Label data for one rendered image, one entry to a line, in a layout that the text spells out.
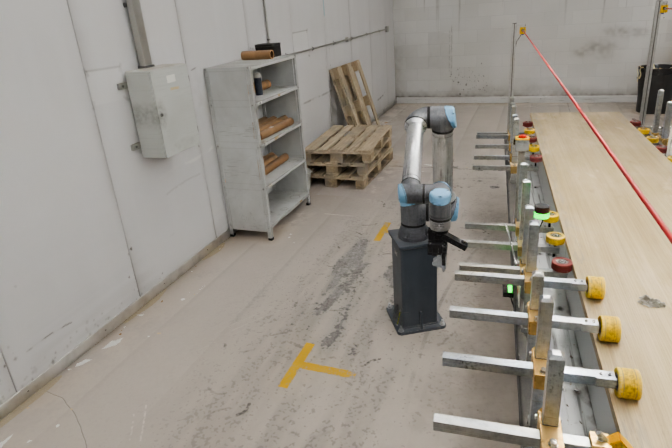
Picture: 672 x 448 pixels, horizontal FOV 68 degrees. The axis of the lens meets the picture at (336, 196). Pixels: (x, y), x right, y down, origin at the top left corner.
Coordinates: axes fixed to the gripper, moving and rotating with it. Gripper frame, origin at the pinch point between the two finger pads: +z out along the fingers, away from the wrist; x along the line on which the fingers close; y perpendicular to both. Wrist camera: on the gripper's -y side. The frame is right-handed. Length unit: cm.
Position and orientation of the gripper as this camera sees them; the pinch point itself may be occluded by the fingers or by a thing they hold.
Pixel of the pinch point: (444, 269)
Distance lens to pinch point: 231.0
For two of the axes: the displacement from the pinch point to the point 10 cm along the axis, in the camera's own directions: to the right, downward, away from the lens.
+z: 0.7, 9.3, 3.6
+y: -9.6, -0.4, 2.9
